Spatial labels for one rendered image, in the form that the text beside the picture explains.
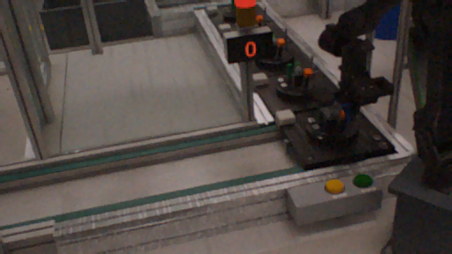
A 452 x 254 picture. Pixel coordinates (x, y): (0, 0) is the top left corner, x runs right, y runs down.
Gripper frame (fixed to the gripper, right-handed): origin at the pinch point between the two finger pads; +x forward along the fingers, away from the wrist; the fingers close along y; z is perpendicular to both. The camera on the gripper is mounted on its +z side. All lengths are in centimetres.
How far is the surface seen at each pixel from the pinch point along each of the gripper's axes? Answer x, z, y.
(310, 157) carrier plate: 11.6, -0.2, -9.9
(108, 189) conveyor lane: 17, -11, -61
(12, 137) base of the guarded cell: 22, -56, -91
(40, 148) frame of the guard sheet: 9, -23, -76
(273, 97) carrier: 11.5, -33.4, -9.2
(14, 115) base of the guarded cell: 22, -72, -92
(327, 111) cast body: 3.9, -7.7, -2.4
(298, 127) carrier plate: 11.6, -14.6, -7.7
